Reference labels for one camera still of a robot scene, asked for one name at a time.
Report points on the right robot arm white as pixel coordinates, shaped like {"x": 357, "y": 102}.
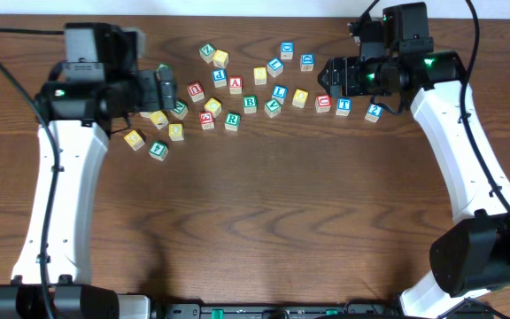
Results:
{"x": 473, "y": 257}

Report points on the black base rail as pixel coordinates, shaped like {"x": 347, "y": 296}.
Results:
{"x": 351, "y": 309}

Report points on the green N wooden block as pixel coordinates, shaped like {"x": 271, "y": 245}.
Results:
{"x": 180, "y": 110}

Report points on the green 4 wooden block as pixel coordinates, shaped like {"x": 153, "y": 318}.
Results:
{"x": 158, "y": 151}

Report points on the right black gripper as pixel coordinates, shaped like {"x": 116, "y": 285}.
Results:
{"x": 341, "y": 65}

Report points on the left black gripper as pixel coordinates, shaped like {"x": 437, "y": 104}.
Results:
{"x": 150, "y": 91}

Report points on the red U block right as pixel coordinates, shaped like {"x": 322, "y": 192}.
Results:
{"x": 322, "y": 103}

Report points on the yellow O wooden block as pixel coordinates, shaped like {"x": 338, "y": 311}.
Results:
{"x": 176, "y": 132}

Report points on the blue l wooden block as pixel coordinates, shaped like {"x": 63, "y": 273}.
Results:
{"x": 275, "y": 67}
{"x": 279, "y": 93}

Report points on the green R wooden block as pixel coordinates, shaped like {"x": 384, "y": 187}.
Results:
{"x": 232, "y": 121}

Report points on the blue D wooden block top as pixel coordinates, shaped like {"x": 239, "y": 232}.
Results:
{"x": 286, "y": 50}

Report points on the blue L wooden block upper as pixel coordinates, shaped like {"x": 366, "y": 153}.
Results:
{"x": 275, "y": 67}

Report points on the red E wooden block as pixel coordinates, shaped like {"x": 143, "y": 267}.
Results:
{"x": 207, "y": 120}

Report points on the blue T wooden block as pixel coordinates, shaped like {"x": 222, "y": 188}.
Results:
{"x": 343, "y": 107}

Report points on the green V block centre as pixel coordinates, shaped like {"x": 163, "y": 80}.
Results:
{"x": 272, "y": 108}

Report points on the yellow wooden block near Z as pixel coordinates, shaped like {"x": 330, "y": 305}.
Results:
{"x": 220, "y": 59}

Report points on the green J wooden block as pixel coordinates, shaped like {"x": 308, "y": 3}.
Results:
{"x": 163, "y": 66}

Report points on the blue L wooden block lower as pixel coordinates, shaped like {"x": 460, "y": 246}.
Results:
{"x": 279, "y": 93}

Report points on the red A wooden block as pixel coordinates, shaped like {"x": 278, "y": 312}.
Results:
{"x": 235, "y": 85}

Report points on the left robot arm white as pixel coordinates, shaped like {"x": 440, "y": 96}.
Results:
{"x": 52, "y": 277}

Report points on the yellow S wooden block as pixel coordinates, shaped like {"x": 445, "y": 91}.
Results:
{"x": 260, "y": 75}

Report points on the blue P wooden block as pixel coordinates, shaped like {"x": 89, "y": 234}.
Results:
{"x": 220, "y": 78}

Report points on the yellow K wooden block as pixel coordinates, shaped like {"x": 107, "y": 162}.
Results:
{"x": 158, "y": 119}

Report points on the yellow C wooden block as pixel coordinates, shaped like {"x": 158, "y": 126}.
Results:
{"x": 213, "y": 106}

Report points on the green Z wooden block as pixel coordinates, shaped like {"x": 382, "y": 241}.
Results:
{"x": 207, "y": 51}

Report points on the blue 2 wooden block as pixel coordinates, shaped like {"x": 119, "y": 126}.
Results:
{"x": 373, "y": 113}

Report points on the blue D wooden block right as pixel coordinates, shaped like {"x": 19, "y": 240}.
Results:
{"x": 307, "y": 61}

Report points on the yellow G wooden block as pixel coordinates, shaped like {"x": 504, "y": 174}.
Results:
{"x": 135, "y": 139}

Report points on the blue d wooden block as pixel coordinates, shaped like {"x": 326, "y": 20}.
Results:
{"x": 307, "y": 61}
{"x": 286, "y": 50}

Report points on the green B wooden block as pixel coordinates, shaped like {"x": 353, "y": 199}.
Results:
{"x": 250, "y": 104}

